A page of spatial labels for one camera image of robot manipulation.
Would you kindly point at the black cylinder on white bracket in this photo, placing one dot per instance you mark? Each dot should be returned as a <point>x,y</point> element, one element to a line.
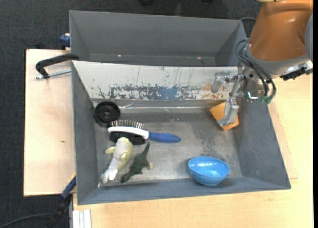
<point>295,71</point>

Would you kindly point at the blue bowl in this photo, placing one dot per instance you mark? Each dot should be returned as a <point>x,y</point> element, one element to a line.
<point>208,171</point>

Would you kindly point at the grey metal bin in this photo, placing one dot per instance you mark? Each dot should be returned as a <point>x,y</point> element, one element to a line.
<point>174,167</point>

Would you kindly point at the white and yellow toy fish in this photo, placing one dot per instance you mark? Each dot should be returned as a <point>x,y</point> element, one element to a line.
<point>121,155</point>

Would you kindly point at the white and blue brush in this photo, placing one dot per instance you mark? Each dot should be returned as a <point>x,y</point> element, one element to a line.
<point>139,132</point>

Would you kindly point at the orange sponge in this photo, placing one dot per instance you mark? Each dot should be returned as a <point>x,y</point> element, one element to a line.
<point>218,111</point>

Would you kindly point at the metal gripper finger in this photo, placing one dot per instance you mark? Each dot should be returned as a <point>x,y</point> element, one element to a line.
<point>218,79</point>
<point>229,114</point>

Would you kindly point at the dark green toy crocodile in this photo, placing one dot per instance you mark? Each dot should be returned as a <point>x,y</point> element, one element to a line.
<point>139,163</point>

